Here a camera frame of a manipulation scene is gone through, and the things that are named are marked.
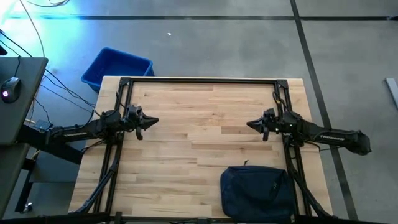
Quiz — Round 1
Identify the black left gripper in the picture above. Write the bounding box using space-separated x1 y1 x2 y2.
123 105 160 141

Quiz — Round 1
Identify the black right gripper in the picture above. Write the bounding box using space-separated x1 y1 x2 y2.
246 108 285 142

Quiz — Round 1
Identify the navy backpack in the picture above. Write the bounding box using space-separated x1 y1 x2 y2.
220 159 297 224

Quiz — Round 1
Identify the blue plastic bin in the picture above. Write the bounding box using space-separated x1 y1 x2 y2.
80 47 155 93

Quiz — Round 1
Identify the black power adapter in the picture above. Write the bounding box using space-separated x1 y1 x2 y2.
32 119 54 133

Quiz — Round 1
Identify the black desk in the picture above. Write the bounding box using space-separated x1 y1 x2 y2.
0 56 85 218

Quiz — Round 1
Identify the grey metal bar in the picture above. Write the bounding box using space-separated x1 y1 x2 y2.
385 77 398 110

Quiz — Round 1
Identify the black computer mouse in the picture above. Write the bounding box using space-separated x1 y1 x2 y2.
0 76 22 104

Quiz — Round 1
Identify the black aluminium table frame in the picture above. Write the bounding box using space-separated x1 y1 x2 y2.
74 76 335 224

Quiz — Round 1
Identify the black floor cable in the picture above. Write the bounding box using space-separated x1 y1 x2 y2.
0 29 96 109

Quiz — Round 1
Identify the grey floor cable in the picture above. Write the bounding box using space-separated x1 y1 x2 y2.
18 0 46 58

